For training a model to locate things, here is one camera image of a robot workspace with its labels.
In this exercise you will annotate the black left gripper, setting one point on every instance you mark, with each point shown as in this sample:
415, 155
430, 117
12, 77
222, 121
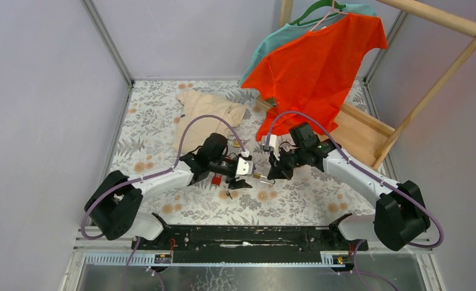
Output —
239, 184

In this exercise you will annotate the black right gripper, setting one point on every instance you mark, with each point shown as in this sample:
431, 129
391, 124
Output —
278, 170

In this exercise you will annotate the brass padlock with keys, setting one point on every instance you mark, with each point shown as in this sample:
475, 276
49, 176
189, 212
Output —
263, 179

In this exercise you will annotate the red cable lock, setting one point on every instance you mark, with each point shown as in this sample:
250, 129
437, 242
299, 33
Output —
216, 181

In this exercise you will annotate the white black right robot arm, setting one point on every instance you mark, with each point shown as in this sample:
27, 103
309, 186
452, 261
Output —
398, 218

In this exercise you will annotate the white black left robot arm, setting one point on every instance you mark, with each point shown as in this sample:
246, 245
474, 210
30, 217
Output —
115, 206

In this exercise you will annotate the floral patterned table mat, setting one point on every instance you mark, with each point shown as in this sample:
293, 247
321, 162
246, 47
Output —
311, 198

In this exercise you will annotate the beige folded cloth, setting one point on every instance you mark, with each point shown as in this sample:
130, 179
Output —
204, 114

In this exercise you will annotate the orange t-shirt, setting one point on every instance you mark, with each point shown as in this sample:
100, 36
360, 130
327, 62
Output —
314, 73

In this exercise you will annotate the wooden clothes rack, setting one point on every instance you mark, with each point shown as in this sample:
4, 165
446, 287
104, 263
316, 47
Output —
443, 134

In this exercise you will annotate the teal t-shirt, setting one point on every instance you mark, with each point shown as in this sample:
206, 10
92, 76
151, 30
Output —
296, 29

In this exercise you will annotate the pink clothes hanger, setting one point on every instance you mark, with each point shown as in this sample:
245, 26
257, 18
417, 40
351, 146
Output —
325, 18

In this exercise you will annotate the green clothes hanger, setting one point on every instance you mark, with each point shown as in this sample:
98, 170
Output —
312, 8

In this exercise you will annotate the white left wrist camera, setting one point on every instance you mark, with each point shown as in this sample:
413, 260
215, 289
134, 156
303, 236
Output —
245, 165

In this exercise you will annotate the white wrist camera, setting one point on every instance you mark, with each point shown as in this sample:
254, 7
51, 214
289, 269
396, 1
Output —
245, 165
269, 144

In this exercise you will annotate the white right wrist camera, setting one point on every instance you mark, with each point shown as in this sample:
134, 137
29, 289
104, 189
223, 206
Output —
269, 144

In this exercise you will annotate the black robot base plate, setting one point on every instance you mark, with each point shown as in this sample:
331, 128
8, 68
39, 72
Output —
199, 238

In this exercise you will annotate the white slotted cable duct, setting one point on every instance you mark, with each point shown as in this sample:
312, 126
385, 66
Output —
232, 258

